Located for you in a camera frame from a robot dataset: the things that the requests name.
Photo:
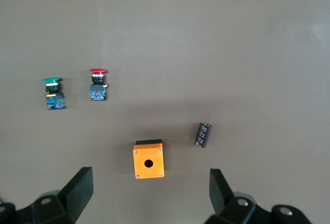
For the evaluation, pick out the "orange button enclosure box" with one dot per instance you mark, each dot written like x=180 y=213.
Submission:
x=148 y=160

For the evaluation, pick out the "red mushroom push button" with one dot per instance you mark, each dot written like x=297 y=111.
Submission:
x=98 y=84

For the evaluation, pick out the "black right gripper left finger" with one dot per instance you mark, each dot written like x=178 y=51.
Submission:
x=74 y=194

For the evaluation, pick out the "green mushroom push button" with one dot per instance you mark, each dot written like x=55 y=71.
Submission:
x=53 y=93

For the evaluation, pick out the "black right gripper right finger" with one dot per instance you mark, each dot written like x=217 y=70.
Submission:
x=227 y=200

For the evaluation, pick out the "dark cylindrical capacitor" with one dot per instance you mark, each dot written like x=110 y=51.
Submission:
x=203 y=135

